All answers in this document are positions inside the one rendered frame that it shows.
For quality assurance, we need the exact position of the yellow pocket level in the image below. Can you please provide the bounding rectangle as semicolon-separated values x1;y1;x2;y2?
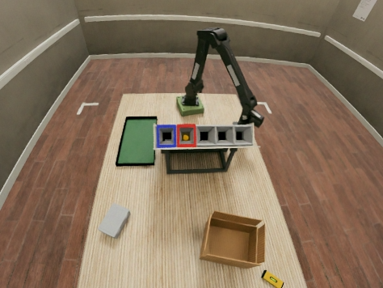
261;270;284;288

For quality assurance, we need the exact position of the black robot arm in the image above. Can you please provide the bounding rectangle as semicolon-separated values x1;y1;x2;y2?
182;28;264;128

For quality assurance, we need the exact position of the brown cardboard box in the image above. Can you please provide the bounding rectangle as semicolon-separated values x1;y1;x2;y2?
199;210;266;269

